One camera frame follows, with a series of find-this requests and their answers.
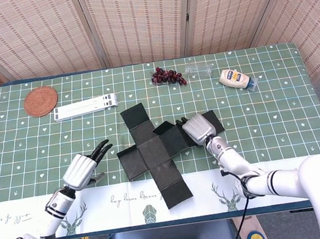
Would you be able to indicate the mayonnaise squeeze bottle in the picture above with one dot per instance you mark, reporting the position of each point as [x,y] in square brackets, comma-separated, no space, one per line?
[234,78]

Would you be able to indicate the white folding laptop stand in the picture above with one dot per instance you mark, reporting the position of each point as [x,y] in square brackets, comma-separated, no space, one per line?
[84,107]

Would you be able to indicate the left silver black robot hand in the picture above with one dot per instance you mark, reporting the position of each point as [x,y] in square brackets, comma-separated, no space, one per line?
[80,172]

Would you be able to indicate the black bar under table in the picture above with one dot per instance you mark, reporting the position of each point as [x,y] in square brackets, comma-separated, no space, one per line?
[302,210]

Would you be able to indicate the clear plastic cup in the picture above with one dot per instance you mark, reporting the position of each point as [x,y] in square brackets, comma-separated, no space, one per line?
[199,71]

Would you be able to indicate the green checked deer tablecloth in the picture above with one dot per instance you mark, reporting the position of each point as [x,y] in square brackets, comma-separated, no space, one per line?
[61,132]

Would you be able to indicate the round woven rattan coaster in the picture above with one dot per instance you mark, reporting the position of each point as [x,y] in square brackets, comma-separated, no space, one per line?
[40,101]

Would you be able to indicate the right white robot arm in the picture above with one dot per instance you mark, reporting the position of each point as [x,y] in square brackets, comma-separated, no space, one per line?
[318,178]

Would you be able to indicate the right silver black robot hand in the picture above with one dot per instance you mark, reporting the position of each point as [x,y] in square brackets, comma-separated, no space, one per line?
[198,129]

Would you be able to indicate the bunch of dark red grapes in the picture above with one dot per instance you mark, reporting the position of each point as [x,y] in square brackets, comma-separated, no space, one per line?
[166,76]

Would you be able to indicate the wooden board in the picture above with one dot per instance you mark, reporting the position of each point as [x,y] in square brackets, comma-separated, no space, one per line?
[250,225]

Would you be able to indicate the black foldable cardboard box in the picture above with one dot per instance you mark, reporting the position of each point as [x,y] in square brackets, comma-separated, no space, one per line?
[153,155]

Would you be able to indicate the woven bamboo screen panel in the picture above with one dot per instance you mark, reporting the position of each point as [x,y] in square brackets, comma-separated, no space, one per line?
[233,6]
[312,22]
[34,36]
[138,19]

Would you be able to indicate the black screen hinge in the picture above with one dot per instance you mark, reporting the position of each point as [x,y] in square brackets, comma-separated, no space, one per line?
[187,17]

